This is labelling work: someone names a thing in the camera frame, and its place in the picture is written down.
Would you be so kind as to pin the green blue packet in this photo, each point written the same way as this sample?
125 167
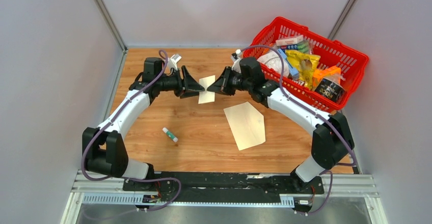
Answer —
303 47

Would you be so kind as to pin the blue flat package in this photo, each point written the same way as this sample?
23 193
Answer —
290 71

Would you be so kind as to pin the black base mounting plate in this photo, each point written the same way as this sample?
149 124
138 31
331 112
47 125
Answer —
226 188

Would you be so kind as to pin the white paper letter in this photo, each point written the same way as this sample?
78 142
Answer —
206 96

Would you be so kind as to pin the white red box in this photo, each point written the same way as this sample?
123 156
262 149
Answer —
290 40

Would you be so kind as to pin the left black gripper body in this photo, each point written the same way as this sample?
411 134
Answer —
173 83

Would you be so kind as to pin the yellow snack bag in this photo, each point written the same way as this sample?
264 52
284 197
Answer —
305 63

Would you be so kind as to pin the black round can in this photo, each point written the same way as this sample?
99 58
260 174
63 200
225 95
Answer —
330 90

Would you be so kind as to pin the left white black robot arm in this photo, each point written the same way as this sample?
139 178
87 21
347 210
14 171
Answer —
104 151

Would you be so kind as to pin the white round pouch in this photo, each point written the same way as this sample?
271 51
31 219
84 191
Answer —
272 61

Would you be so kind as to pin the cream paper envelope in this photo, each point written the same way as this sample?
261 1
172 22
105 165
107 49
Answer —
246 124

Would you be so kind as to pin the aluminium frame rail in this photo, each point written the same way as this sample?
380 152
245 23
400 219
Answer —
348 198

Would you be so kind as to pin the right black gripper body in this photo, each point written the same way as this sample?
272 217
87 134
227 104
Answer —
236 81

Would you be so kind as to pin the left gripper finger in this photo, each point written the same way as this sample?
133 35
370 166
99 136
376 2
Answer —
186 93
190 84

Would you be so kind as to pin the green white glue stick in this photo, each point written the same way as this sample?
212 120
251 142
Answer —
170 134

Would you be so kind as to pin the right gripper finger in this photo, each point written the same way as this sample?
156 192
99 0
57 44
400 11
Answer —
222 83
224 92

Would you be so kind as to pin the orange package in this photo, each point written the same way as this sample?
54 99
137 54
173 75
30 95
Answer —
333 74

